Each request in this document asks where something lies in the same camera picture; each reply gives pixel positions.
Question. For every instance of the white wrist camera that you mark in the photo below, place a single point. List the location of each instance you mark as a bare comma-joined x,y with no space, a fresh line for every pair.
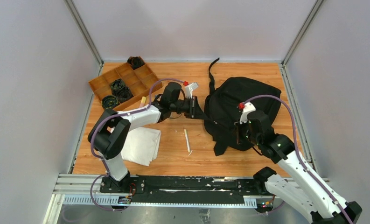
245,108
189,88

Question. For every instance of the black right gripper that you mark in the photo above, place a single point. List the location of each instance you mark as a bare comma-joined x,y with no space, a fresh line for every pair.
239,127

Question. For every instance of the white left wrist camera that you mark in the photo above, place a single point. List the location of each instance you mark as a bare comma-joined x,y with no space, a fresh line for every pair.
189,88

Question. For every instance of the rolled dark belt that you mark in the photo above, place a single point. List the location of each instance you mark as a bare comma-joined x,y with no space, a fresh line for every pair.
110,102
124,95
117,85
135,62

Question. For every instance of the yellow white pen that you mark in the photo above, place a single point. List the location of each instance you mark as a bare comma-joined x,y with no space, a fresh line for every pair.
187,141

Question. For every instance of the pink yellow highlighter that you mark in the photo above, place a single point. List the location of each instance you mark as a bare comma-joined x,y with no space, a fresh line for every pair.
142,102

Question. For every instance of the wooden compartment tray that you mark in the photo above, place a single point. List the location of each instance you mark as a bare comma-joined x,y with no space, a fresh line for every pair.
140,82

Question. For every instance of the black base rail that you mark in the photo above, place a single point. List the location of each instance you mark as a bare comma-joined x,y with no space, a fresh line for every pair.
185,189

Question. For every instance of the white folded cloth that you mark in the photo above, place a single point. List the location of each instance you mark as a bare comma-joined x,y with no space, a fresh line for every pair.
141,146

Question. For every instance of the black backpack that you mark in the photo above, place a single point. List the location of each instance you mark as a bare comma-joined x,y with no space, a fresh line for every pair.
221,108

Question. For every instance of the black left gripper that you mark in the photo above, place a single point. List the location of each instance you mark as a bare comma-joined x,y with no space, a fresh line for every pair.
192,107

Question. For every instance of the rolled dark belt middle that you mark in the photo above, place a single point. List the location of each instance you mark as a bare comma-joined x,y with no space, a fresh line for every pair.
117,85

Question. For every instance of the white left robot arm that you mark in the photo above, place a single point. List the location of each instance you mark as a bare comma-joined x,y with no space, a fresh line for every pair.
108,136

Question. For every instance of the rolled dark belt top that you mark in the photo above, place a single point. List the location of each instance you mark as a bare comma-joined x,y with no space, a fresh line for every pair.
135,62

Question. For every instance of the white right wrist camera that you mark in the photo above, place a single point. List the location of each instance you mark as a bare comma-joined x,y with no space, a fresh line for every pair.
245,108

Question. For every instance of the rolled dark belt centre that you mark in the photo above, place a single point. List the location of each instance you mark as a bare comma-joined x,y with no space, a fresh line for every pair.
124,95

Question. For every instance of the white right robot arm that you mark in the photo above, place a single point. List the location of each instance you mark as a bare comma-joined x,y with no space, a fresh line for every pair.
317,202

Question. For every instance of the rolled dark belt front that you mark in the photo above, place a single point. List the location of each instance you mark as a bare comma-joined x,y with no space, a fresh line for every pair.
110,102

